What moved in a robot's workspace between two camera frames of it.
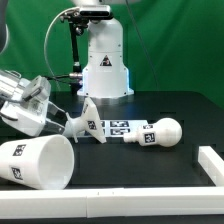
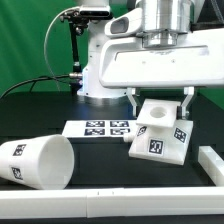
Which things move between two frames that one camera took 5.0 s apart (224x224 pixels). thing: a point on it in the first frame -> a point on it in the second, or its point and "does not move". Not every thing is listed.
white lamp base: x=87 y=122 -> x=160 y=136
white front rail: x=111 y=202 does not move
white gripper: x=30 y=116 -> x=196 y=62
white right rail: x=212 y=163 does not move
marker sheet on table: x=120 y=127 does not move
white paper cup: x=44 y=162 does not move
